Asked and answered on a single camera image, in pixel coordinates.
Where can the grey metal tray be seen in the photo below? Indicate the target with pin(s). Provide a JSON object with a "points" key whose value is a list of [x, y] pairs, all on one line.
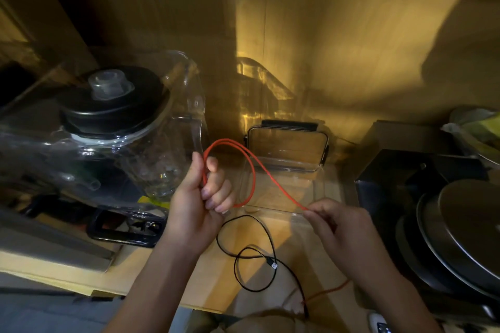
{"points": [[50, 243]]}

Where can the plastic bag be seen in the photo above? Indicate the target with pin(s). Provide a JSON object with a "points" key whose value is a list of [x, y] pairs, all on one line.
{"points": [[474, 130]]}

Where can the clear plastic container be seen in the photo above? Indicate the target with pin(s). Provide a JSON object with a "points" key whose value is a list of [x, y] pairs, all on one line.
{"points": [[287, 149]]}

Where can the person's left little finger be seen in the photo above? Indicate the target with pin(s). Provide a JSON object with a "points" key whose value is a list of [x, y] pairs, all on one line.
{"points": [[227, 208]]}

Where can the person's right thumb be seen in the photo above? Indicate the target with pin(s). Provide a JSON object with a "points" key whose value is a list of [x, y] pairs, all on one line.
{"points": [[318, 225]]}

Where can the black box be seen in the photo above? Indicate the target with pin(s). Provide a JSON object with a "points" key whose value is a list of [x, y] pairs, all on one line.
{"points": [[390, 184]]}

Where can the black blender lid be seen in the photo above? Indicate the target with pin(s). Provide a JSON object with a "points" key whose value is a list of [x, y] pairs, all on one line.
{"points": [[117, 106]]}

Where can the person's left hand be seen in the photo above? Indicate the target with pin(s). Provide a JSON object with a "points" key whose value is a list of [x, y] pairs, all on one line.
{"points": [[189, 211]]}

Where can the clear lid cap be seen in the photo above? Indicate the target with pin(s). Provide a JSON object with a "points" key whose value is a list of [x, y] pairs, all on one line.
{"points": [[110, 85]]}

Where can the clear glass blender jar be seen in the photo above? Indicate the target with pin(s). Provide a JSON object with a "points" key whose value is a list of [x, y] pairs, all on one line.
{"points": [[156, 157]]}

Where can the white device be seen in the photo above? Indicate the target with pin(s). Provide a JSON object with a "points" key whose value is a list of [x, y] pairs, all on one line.
{"points": [[378, 325]]}

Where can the person's left forearm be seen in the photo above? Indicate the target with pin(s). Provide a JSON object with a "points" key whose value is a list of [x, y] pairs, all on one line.
{"points": [[156, 289]]}

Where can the person's right hand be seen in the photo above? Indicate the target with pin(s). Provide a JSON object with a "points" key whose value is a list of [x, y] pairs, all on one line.
{"points": [[347, 235]]}

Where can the person's left middle finger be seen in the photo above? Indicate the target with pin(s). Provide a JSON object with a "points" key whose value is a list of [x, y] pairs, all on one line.
{"points": [[217, 188]]}

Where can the person's right forearm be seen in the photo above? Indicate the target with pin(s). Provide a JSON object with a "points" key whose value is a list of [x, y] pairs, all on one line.
{"points": [[394, 301]]}

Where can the person's left thumb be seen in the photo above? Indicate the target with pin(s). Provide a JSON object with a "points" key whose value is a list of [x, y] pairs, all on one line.
{"points": [[196, 169]]}

